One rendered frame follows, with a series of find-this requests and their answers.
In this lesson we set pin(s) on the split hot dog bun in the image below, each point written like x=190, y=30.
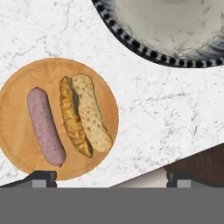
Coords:
x=84, y=116

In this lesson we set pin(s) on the round orange wooden plate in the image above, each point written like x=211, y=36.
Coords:
x=17, y=122

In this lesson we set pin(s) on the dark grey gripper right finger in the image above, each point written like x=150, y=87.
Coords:
x=180, y=178

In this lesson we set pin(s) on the white plate with black-checked rim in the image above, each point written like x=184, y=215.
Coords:
x=172, y=26

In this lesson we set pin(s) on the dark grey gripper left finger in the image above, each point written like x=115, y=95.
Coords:
x=43, y=177

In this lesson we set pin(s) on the dark brown wooden cupboard front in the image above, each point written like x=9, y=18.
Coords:
x=201, y=166

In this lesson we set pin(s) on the pink sausage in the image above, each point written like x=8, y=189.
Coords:
x=45, y=125

